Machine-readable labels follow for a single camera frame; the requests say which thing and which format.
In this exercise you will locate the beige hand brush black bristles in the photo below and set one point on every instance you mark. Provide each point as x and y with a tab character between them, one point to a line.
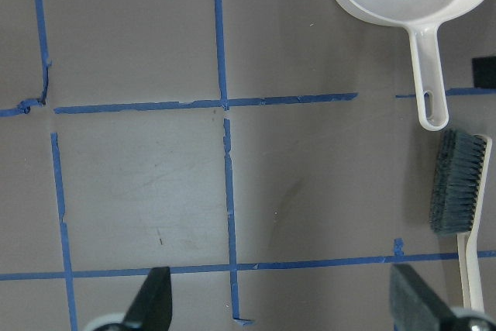
457	200

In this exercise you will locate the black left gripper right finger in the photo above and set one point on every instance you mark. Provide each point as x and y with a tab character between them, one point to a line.
415	306

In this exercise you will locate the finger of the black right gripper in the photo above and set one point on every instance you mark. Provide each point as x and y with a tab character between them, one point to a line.
484	73

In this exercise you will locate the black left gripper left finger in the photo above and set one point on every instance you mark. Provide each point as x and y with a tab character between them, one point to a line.
151	309

